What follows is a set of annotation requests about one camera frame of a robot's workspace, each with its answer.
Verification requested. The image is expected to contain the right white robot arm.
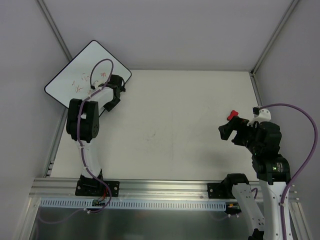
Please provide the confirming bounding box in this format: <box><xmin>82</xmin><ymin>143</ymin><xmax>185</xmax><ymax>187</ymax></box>
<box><xmin>218</xmin><ymin>116</ymin><xmax>293</xmax><ymax>240</ymax></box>

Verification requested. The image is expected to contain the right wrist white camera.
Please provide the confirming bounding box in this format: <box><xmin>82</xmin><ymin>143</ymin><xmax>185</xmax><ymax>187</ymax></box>
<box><xmin>247</xmin><ymin>107</ymin><xmax>271</xmax><ymax>127</ymax></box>

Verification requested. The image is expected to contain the left table edge aluminium rail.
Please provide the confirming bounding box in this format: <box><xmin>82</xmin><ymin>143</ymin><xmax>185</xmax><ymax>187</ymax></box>
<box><xmin>42</xmin><ymin>108</ymin><xmax>68</xmax><ymax>178</ymax></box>

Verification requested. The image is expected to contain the wrist white camera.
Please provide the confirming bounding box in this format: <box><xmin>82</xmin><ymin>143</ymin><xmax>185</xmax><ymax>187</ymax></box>
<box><xmin>90</xmin><ymin>79</ymin><xmax>105</xmax><ymax>91</ymax></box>
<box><xmin>247</xmin><ymin>107</ymin><xmax>271</xmax><ymax>127</ymax></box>

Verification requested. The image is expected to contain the small green circuit board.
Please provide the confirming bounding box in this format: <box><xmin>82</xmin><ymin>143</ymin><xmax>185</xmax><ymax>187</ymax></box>
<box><xmin>92</xmin><ymin>199</ymin><xmax>106</xmax><ymax>207</ymax></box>

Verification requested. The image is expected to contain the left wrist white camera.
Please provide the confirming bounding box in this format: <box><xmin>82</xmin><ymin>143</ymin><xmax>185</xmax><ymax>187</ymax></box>
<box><xmin>90</xmin><ymin>79</ymin><xmax>105</xmax><ymax>91</ymax></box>

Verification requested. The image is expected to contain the front aluminium rail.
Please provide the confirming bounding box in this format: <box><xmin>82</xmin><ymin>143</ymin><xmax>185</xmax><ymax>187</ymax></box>
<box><xmin>29</xmin><ymin>176</ymin><xmax>300</xmax><ymax>201</ymax></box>

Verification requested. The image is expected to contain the right corner aluminium post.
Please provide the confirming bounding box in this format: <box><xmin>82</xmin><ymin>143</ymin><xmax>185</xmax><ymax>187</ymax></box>
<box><xmin>250</xmin><ymin>0</ymin><xmax>300</xmax><ymax>77</ymax></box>

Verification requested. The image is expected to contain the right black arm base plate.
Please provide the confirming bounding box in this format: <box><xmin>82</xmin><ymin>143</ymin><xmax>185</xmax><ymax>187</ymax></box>
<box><xmin>207</xmin><ymin>182</ymin><xmax>235</xmax><ymax>199</ymax></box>

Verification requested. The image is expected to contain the white whiteboard black frame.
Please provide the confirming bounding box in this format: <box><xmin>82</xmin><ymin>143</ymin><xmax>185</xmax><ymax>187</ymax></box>
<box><xmin>44</xmin><ymin>40</ymin><xmax>132</xmax><ymax>108</ymax></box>

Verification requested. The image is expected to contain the red bone-shaped eraser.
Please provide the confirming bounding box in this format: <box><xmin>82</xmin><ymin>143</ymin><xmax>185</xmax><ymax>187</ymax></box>
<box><xmin>227</xmin><ymin>110</ymin><xmax>239</xmax><ymax>121</ymax></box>

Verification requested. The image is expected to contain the white slotted cable duct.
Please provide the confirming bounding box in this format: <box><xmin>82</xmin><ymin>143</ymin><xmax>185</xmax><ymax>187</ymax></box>
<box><xmin>39</xmin><ymin>198</ymin><xmax>227</xmax><ymax>212</ymax></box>

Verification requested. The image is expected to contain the corner aluminium post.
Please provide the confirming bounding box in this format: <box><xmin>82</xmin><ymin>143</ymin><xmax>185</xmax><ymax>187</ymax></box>
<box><xmin>35</xmin><ymin>0</ymin><xmax>72</xmax><ymax>62</ymax></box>
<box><xmin>250</xmin><ymin>0</ymin><xmax>300</xmax><ymax>77</ymax></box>

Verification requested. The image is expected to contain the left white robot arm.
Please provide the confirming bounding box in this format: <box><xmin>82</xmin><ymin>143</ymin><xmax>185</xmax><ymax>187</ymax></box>
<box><xmin>66</xmin><ymin>74</ymin><xmax>126</xmax><ymax>196</ymax></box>

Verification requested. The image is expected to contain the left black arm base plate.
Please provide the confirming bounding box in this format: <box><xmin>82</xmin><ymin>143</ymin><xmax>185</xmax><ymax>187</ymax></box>
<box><xmin>75</xmin><ymin>176</ymin><xmax>120</xmax><ymax>197</ymax></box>

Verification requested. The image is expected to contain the left corner aluminium post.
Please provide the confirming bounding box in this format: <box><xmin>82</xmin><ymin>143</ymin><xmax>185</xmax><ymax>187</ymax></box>
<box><xmin>35</xmin><ymin>0</ymin><xmax>72</xmax><ymax>62</ymax></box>

